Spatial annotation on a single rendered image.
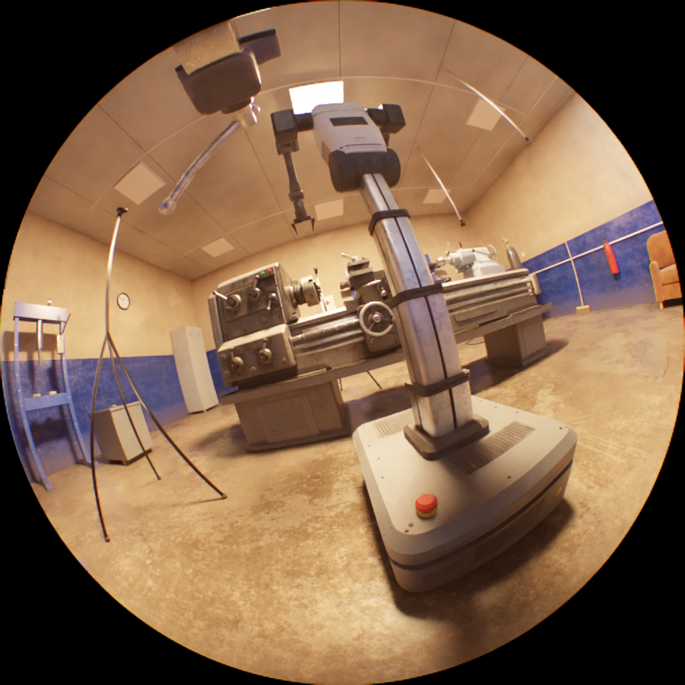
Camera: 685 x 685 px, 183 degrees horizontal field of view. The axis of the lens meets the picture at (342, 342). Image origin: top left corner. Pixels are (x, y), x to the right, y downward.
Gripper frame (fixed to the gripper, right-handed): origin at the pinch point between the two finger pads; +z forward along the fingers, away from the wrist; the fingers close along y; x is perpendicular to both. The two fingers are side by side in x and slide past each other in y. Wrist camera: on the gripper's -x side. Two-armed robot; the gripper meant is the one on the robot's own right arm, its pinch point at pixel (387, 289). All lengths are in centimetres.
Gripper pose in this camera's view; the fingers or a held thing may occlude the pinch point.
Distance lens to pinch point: 113.6
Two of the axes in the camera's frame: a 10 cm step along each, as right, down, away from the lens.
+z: 0.1, 0.2, 10.0
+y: -8.8, -4.8, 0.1
